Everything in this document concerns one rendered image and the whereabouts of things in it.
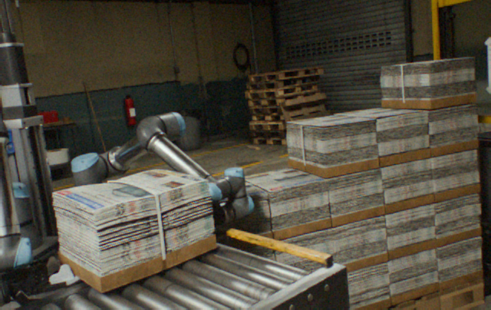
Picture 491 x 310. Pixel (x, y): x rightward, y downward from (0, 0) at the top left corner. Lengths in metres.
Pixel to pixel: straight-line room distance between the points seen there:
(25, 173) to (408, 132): 1.67
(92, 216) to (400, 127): 1.54
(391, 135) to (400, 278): 0.71
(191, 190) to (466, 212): 1.65
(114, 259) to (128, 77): 7.96
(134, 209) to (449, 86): 1.71
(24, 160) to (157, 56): 7.68
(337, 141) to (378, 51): 7.51
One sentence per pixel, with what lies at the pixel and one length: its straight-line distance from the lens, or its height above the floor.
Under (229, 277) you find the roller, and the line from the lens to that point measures 1.34.
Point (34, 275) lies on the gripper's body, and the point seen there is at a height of 0.85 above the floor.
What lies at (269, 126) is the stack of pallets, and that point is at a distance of 8.69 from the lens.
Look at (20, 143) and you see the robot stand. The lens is 2.00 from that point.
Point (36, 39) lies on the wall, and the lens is 8.64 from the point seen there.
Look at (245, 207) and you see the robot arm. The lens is 1.84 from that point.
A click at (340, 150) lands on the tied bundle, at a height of 0.95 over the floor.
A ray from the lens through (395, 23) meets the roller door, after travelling 9.47.
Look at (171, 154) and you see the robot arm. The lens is 1.81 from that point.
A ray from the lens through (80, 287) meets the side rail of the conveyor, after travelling 1.46.
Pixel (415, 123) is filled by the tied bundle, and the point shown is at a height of 1.01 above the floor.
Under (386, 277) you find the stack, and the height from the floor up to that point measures 0.30.
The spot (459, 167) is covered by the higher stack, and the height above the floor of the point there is 0.75.
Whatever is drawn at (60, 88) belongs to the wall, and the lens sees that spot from 8.68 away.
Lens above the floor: 1.33
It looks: 9 degrees down
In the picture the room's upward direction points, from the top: 6 degrees counter-clockwise
